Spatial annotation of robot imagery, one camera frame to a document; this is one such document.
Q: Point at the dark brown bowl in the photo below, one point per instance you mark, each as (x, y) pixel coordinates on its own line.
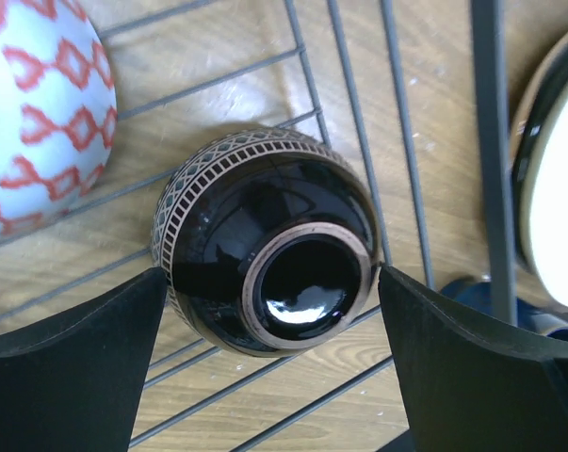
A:
(269, 241)

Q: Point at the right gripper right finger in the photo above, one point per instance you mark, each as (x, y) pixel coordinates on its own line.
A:
(470, 382)

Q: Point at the dark red rimmed plate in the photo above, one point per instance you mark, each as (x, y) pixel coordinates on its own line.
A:
(542, 92)

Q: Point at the cream round plate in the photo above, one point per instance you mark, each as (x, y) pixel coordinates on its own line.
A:
(544, 207)

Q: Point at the red white patterned bowl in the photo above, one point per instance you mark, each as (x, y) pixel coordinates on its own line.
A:
(58, 111)

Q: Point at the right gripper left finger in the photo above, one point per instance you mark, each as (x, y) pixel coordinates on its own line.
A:
(73, 381)

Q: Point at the black wire dish rack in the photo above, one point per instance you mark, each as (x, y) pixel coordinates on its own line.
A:
(85, 267)

